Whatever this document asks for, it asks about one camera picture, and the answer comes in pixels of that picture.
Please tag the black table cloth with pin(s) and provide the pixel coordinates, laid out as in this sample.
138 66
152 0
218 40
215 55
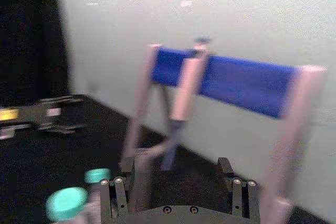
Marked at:
65 155

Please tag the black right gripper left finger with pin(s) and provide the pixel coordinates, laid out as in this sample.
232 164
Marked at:
118 195

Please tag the small teal capped tube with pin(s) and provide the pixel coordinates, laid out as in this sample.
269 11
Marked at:
96 175

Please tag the large teal capped tube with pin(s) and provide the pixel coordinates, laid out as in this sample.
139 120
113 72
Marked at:
65 203

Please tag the blue rack with steel bars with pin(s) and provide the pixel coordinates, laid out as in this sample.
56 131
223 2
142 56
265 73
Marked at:
236 85

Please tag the dark backdrop panel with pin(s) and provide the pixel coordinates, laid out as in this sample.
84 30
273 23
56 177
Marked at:
26 37

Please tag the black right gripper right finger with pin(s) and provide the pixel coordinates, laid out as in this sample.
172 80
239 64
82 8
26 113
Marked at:
244 197

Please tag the silver tube with dark tip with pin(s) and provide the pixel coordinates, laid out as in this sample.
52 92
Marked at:
185 87

